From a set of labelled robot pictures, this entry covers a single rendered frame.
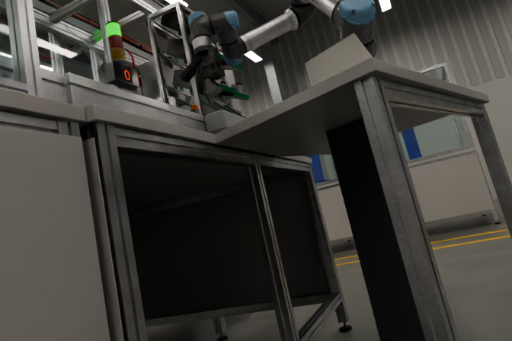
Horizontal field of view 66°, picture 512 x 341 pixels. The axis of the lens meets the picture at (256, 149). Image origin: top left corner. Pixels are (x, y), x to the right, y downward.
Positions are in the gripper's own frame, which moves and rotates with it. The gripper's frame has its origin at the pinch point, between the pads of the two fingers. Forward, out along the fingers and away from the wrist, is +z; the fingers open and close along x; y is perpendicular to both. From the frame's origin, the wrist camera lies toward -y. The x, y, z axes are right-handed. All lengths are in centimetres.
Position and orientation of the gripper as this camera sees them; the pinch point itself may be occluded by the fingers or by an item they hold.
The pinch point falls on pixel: (209, 100)
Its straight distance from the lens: 151.8
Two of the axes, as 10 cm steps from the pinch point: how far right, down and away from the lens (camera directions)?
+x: 4.0, 0.9, 9.1
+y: 8.9, -2.7, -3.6
